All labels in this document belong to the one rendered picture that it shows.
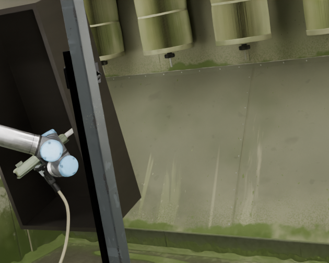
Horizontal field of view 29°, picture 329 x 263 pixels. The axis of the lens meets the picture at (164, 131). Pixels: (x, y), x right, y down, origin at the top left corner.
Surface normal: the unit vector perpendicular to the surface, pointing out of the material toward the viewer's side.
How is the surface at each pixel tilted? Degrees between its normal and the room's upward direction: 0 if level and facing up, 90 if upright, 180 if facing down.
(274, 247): 91
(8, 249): 90
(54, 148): 92
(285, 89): 57
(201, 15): 90
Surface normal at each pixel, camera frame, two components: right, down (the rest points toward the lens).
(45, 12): 0.87, -0.05
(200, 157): -0.55, -0.33
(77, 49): -0.54, 0.24
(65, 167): 0.56, 0.00
